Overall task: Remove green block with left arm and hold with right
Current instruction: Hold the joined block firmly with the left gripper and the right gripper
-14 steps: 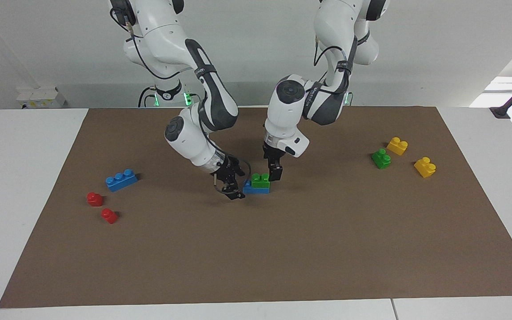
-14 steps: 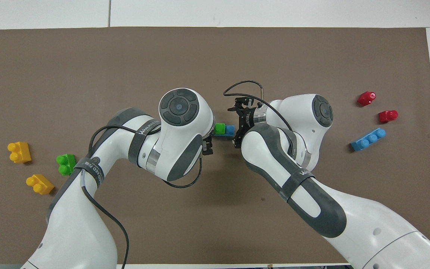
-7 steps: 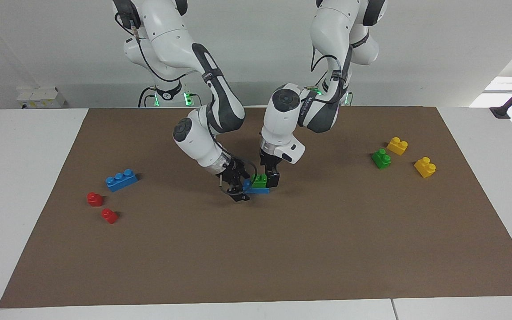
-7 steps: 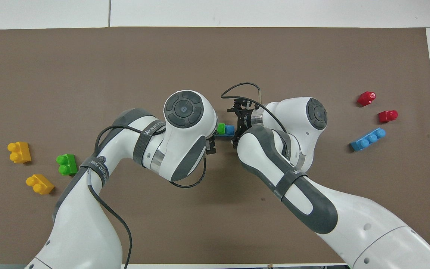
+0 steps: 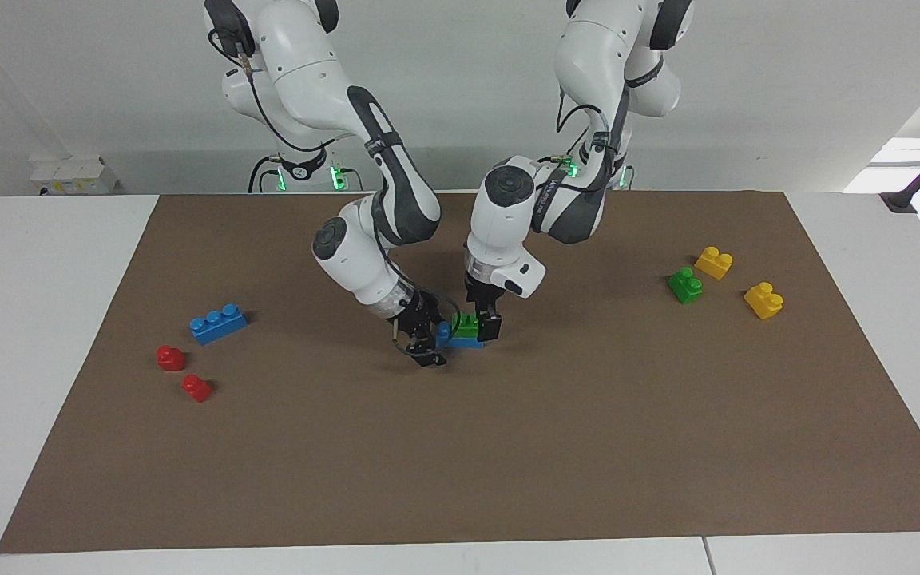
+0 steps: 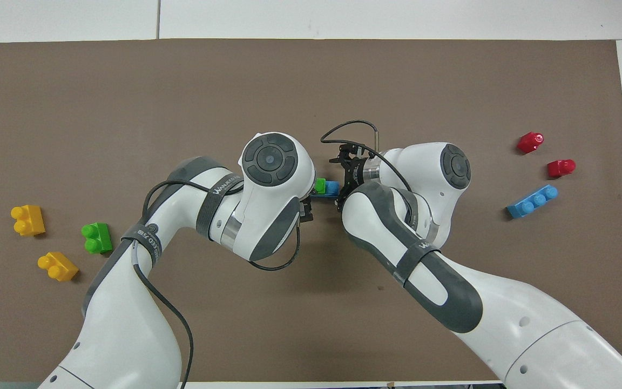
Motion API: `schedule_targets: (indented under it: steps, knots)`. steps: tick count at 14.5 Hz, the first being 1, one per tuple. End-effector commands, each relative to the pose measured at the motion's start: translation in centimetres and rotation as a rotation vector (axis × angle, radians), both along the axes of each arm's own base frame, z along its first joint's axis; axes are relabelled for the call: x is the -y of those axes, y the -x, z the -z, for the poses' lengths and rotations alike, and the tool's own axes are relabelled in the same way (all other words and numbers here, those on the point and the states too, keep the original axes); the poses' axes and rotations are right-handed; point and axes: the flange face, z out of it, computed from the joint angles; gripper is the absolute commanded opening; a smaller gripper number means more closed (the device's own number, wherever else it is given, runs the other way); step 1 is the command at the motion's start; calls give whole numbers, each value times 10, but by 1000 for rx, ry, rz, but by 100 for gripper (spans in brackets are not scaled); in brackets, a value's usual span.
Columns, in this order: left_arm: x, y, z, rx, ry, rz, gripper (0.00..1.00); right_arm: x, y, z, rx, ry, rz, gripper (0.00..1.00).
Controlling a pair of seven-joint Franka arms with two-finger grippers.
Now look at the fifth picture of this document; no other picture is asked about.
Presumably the blue three-stud toy block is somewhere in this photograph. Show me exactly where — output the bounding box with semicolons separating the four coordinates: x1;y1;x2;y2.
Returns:
436;321;486;350
189;303;248;346

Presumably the yellow two-stud toy block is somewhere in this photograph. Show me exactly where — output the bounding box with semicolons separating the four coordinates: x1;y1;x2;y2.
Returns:
694;246;734;280
744;282;784;320

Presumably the brown table mat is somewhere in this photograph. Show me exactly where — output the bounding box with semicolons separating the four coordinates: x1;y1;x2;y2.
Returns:
0;190;920;554

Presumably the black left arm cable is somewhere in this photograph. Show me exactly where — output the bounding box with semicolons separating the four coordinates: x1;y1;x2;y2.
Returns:
554;80;629;196

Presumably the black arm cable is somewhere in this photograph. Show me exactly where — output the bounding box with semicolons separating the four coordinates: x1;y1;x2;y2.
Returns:
208;28;461;356
554;80;629;196

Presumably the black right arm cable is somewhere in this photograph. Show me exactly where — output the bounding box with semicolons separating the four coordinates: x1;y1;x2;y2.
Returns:
208;28;461;356

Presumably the white wall box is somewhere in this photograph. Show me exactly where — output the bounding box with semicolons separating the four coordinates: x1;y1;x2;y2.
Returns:
29;154;119;196

